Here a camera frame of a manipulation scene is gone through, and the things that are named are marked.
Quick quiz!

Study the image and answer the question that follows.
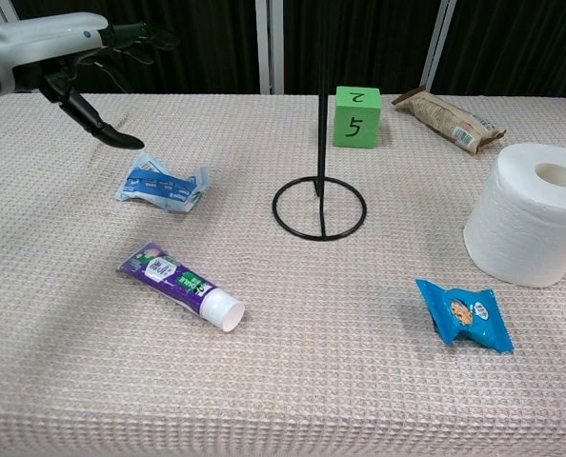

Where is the black and silver left hand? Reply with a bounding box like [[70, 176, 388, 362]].
[[0, 12, 179, 152]]

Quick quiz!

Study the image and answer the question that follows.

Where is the white paper towel roll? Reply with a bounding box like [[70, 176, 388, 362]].
[[463, 142, 566, 289]]

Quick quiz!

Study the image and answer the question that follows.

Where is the black curtain panel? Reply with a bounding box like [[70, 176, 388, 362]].
[[0, 0, 270, 95], [282, 0, 440, 95], [430, 0, 566, 100]]

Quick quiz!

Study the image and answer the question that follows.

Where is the light blue wipes packet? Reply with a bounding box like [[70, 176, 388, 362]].
[[114, 151, 212, 215]]

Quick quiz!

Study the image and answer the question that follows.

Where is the purple toothpaste tube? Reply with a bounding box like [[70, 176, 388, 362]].
[[116, 241, 246, 333]]

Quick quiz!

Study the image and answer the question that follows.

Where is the green numbered foam cube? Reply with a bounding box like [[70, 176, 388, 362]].
[[332, 86, 383, 149]]

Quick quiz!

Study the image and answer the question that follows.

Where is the beige waffle tablecloth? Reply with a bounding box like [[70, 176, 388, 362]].
[[0, 92, 566, 457]]

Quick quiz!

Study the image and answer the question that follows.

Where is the brown snack wrapper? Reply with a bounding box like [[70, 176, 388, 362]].
[[391, 86, 507, 156]]

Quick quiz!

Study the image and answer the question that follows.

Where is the blue cookie snack packet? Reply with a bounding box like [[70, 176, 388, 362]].
[[414, 278, 515, 355]]

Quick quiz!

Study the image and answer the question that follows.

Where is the black wire paper holder stand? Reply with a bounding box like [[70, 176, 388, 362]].
[[272, 89, 368, 239]]

